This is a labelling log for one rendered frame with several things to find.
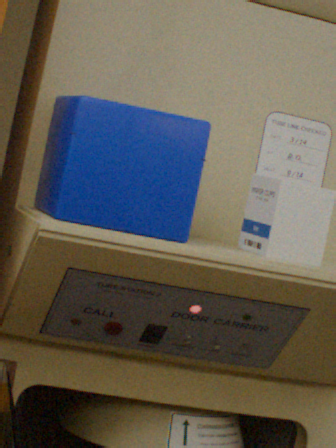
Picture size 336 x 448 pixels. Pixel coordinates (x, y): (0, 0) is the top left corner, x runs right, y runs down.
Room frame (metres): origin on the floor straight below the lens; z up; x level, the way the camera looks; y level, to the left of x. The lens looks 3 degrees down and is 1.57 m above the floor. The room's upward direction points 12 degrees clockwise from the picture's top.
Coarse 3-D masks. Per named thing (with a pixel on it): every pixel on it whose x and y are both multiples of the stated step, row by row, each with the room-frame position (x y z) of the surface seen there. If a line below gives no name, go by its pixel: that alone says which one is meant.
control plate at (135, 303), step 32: (64, 288) 0.91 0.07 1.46; (96, 288) 0.91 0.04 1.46; (128, 288) 0.92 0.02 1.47; (160, 288) 0.92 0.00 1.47; (64, 320) 0.94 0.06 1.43; (96, 320) 0.94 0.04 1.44; (128, 320) 0.94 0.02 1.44; (160, 320) 0.95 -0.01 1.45; (192, 320) 0.95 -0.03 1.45; (224, 320) 0.95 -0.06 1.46; (256, 320) 0.95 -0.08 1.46; (288, 320) 0.96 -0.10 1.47; (160, 352) 0.98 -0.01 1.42; (192, 352) 0.98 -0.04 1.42; (224, 352) 0.98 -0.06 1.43; (256, 352) 0.99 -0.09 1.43
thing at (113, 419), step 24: (72, 408) 1.09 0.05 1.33; (96, 408) 1.07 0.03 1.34; (120, 408) 1.06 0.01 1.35; (144, 408) 1.05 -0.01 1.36; (168, 408) 1.05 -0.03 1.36; (192, 408) 1.06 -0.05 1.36; (72, 432) 1.07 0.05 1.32; (96, 432) 1.05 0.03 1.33; (120, 432) 1.04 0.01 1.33; (144, 432) 1.04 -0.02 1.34; (168, 432) 1.04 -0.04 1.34; (192, 432) 1.05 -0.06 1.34; (216, 432) 1.07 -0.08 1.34; (240, 432) 1.11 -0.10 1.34
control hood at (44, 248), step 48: (48, 240) 0.87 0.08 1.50; (96, 240) 0.88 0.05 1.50; (144, 240) 0.89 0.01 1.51; (192, 240) 0.97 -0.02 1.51; (0, 288) 0.97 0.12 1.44; (48, 288) 0.91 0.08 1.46; (192, 288) 0.92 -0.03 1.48; (240, 288) 0.92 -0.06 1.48; (288, 288) 0.93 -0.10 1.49; (48, 336) 0.96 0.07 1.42
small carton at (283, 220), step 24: (264, 192) 0.96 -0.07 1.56; (288, 192) 0.95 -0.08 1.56; (312, 192) 0.95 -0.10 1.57; (264, 216) 0.96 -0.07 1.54; (288, 216) 0.95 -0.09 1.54; (312, 216) 0.96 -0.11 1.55; (240, 240) 0.99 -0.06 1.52; (264, 240) 0.95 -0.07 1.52; (288, 240) 0.95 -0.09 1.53; (312, 240) 0.96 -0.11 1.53; (312, 264) 0.96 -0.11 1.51
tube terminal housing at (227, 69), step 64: (64, 0) 0.98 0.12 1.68; (128, 0) 0.99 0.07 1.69; (192, 0) 1.01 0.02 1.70; (64, 64) 0.98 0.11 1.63; (128, 64) 0.99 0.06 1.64; (192, 64) 1.01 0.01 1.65; (256, 64) 1.02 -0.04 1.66; (320, 64) 1.04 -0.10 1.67; (256, 128) 1.03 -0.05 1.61; (0, 192) 1.06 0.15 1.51; (0, 256) 1.00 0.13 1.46; (64, 384) 0.99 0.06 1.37; (128, 384) 1.01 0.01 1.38; (192, 384) 1.02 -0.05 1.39; (256, 384) 1.04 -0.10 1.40; (320, 384) 1.06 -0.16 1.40
